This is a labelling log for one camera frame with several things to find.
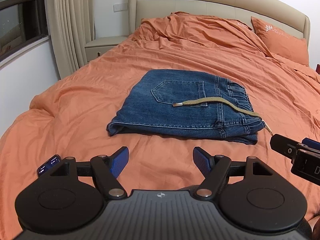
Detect beige nightstand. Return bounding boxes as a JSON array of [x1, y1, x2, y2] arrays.
[[85, 36, 127, 62]]

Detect blue denim pants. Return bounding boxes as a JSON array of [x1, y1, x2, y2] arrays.
[[107, 69, 266, 145]]

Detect white wall socket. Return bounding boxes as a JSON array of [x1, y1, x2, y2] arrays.
[[113, 3, 128, 12]]

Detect beige drawstring cord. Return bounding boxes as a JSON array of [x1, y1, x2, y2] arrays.
[[172, 97, 275, 137]]

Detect dark framed window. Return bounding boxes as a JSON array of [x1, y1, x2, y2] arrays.
[[0, 0, 48, 61]]

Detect orange pillow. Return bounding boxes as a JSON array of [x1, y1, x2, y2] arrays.
[[251, 16, 309, 67]]

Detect beige upholstered headboard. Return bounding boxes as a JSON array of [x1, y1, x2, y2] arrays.
[[128, 0, 310, 40]]

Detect beige pleated curtain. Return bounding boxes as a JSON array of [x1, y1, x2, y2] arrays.
[[45, 0, 95, 79]]

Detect black smartphone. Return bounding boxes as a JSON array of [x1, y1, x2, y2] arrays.
[[36, 154, 61, 177]]

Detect orange duvet cover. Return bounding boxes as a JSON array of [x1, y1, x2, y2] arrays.
[[1, 12, 319, 239]]

